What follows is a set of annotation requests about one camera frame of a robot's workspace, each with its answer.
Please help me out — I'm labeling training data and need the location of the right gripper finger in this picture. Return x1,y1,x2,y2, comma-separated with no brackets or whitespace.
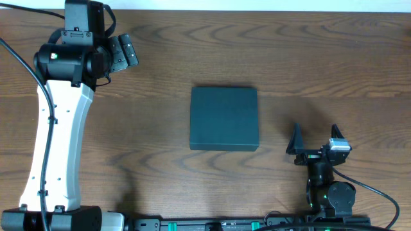
286,123,305,155
331,124,344,139

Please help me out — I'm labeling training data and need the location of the black gift box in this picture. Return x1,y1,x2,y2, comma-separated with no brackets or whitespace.
189,87,259,151

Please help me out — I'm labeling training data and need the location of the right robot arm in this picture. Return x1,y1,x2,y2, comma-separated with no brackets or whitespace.
286,123,356,218

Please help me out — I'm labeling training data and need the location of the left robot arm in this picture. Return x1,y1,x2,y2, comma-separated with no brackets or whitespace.
1,1,139,231

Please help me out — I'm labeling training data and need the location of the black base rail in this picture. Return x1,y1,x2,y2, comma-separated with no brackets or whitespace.
123,216,372,231

